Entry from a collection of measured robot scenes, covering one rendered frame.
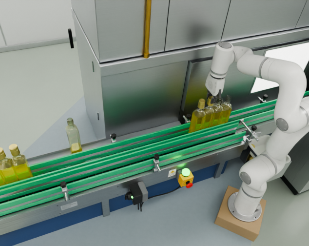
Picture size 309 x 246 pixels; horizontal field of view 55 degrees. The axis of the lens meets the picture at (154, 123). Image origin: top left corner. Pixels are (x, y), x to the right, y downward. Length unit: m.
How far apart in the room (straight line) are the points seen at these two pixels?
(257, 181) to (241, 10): 0.82
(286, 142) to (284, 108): 0.19
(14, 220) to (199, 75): 1.16
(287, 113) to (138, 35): 0.70
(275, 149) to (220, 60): 0.46
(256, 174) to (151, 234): 0.67
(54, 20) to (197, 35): 3.24
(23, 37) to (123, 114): 3.17
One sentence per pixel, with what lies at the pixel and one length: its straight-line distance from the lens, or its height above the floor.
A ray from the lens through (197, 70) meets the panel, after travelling 1.60.
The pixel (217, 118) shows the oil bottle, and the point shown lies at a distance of 1.71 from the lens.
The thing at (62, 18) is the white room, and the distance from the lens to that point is 4.54.
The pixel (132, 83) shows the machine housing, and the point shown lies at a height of 1.42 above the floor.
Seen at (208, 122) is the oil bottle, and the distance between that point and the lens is 1.69.
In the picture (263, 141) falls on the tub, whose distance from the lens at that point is 2.00.
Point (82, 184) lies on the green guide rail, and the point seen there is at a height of 1.11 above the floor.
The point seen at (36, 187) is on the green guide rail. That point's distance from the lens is 1.55.
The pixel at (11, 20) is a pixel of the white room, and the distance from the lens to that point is 4.49.
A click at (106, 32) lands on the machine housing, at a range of 1.31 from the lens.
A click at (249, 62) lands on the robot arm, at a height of 1.67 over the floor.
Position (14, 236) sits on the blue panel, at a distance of 1.74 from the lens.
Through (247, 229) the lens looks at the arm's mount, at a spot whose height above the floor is 0.84.
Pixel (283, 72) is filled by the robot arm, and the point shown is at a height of 1.72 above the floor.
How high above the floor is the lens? 2.33
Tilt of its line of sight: 45 degrees down
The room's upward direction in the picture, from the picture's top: 5 degrees clockwise
